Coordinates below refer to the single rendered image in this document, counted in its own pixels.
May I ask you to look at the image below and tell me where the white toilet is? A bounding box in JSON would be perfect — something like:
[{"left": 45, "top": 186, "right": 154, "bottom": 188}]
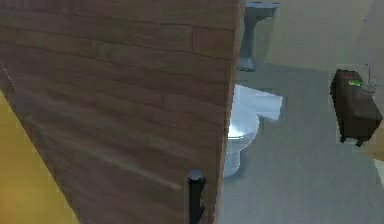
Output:
[{"left": 222, "top": 83, "right": 284, "bottom": 178}]

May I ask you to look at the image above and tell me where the brown wooden room door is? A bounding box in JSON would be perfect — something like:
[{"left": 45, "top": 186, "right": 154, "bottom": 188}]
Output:
[{"left": 0, "top": 0, "right": 242, "bottom": 224}]

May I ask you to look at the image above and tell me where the black bin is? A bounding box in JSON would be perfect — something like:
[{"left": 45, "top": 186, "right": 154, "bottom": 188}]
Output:
[{"left": 329, "top": 68, "right": 384, "bottom": 148}]

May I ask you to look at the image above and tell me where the black door handle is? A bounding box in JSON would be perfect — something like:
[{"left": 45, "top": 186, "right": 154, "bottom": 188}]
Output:
[{"left": 187, "top": 169, "right": 208, "bottom": 224}]

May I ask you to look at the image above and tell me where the grey pedestal sink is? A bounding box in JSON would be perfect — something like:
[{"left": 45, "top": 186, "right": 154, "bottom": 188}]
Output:
[{"left": 237, "top": 1, "right": 280, "bottom": 72}]

